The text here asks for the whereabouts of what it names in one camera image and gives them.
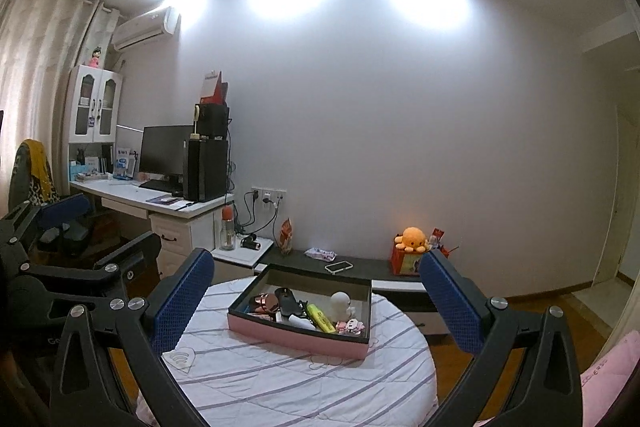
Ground white glass-door cabinet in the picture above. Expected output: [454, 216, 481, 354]
[67, 64, 123, 145]

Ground white wall socket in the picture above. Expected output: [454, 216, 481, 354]
[251, 186, 288, 202]

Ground black speaker box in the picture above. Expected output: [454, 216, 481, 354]
[194, 103, 231, 140]

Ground white drawer unit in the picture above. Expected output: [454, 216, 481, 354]
[149, 209, 226, 280]

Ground rose gold jar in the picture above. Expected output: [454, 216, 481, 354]
[250, 294, 281, 315]

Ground red snack bag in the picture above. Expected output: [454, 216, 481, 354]
[279, 218, 295, 255]

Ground white desk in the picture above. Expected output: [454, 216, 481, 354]
[69, 179, 235, 220]

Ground black keyboard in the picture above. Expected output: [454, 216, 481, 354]
[139, 179, 183, 194]

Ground yellow highlighter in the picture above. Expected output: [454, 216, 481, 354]
[306, 303, 337, 334]

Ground black monitor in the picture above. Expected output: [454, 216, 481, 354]
[139, 125, 193, 180]

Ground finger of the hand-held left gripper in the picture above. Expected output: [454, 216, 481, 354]
[0, 193, 94, 258]
[17, 230, 162, 295]

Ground blue box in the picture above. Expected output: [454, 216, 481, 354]
[114, 147, 137, 180]

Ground beige curtain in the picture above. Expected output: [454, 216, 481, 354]
[0, 0, 118, 208]

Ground white side table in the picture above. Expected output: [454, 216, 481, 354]
[211, 238, 275, 270]

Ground white cat-ear cup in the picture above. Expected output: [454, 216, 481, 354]
[287, 314, 318, 332]

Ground black power cable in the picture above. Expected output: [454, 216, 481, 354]
[265, 197, 281, 248]
[242, 189, 261, 233]

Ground pink box with black rim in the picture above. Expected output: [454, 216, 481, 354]
[227, 263, 373, 360]

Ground white air conditioner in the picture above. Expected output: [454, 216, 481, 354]
[111, 6, 181, 52]

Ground clear bottle with red cap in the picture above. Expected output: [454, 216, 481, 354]
[220, 204, 237, 251]

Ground red cardboard box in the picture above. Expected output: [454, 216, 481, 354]
[199, 71, 230, 106]

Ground white figurine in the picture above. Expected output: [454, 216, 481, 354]
[330, 291, 355, 322]

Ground yellow cloth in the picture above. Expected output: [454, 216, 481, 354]
[22, 138, 58, 202]

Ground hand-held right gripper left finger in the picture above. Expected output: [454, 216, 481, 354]
[50, 248, 216, 427]

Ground dark notebook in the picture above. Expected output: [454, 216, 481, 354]
[147, 196, 191, 209]

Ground black case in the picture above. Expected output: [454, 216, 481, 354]
[274, 287, 301, 320]

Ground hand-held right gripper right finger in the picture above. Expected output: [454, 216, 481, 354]
[419, 249, 585, 427]

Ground red storage box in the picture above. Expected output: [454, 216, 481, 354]
[390, 247, 426, 277]

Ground orange octopus plush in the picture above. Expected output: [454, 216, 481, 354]
[394, 227, 431, 254]

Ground pink pillow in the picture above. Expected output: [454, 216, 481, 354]
[580, 339, 638, 427]

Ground black computer tower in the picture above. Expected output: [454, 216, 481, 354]
[182, 138, 230, 202]

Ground office chair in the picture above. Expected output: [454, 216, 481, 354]
[7, 142, 93, 258]

